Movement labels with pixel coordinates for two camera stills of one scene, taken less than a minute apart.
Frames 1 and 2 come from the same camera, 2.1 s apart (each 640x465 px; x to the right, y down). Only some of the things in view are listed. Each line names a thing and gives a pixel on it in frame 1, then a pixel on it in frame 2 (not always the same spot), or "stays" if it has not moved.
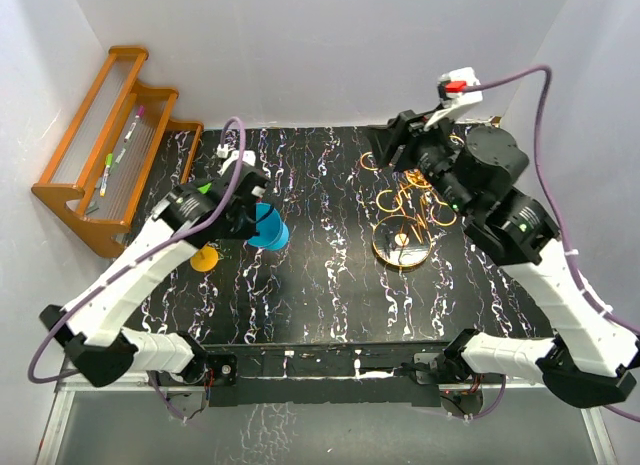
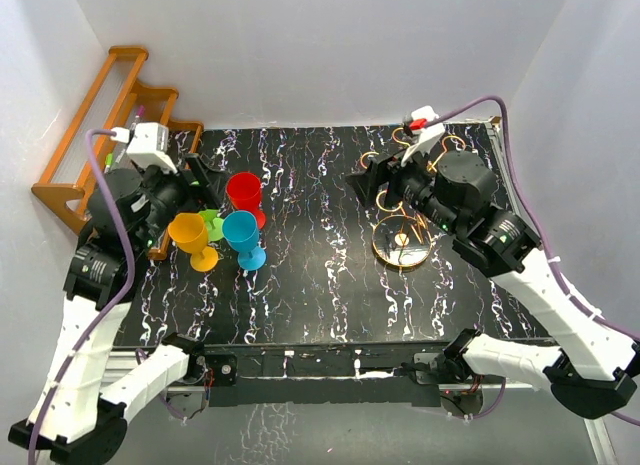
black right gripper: [405, 130] → [365, 183]
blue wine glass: [273, 233] → [241, 233]
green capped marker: [109, 162] stays
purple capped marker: [139, 114] stays
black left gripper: [249, 228] → [209, 185]
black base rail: [328, 373] stays
